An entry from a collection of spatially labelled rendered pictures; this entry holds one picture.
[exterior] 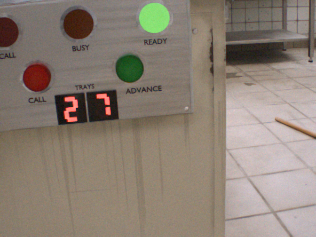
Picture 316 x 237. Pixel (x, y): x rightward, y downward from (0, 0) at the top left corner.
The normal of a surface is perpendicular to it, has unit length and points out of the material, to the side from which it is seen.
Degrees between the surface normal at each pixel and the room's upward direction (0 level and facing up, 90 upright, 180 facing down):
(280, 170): 0
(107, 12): 90
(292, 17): 90
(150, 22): 90
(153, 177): 90
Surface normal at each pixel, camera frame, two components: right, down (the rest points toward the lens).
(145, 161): 0.13, 0.33
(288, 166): -0.05, -0.94
